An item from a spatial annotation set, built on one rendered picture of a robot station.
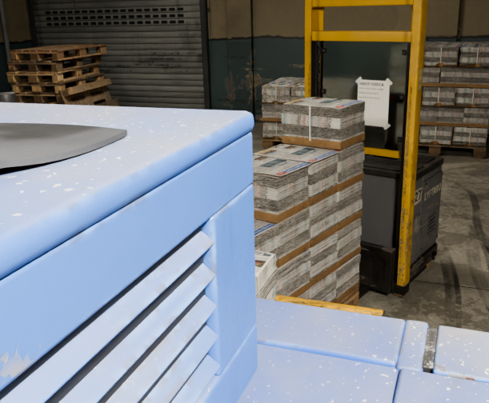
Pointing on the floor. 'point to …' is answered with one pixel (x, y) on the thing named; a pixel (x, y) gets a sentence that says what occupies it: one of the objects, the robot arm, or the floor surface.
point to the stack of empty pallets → (53, 71)
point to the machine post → (453, 353)
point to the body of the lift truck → (429, 230)
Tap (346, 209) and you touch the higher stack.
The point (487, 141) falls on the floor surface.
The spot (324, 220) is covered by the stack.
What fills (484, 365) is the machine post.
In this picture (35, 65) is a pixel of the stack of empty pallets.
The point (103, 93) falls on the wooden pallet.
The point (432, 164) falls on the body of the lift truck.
